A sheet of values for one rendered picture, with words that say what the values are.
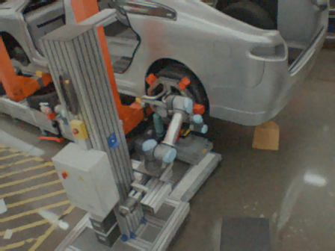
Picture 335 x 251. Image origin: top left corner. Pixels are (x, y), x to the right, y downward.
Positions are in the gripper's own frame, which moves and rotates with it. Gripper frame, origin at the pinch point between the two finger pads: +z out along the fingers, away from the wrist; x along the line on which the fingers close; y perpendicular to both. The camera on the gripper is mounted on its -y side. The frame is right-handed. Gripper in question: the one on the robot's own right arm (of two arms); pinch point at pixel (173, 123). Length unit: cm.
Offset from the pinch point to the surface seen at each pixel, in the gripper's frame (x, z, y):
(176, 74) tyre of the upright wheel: -23.3, 8.5, 41.4
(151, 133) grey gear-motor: -24, 43, -33
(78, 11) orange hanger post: 34, 70, 107
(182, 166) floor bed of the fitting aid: -30, 7, -69
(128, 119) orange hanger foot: -7, 60, -12
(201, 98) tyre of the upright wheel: -27.2, -17.2, 18.7
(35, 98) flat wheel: -24, 239, -26
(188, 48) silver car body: -19, -8, 70
